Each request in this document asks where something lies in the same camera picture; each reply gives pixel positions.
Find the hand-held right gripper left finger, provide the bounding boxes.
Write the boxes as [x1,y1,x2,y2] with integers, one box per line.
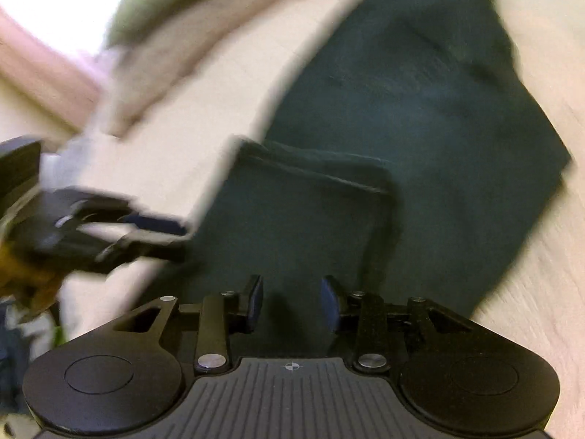
[112,274,265,373]

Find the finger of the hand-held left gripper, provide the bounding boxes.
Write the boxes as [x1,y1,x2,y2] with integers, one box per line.
[55,231,195,277]
[54,187,190,241]

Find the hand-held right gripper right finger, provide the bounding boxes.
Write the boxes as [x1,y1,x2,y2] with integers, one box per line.
[319,275,475,373]

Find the dark green pants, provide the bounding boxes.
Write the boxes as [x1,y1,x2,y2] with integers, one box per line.
[132,0,574,362]

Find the beige cloth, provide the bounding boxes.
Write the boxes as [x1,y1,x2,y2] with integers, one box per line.
[107,0,293,139]

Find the dark blue cloth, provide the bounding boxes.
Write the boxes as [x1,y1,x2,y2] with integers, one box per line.
[0,320,30,417]

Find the green cloth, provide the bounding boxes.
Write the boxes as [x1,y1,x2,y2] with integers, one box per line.
[106,0,220,49]

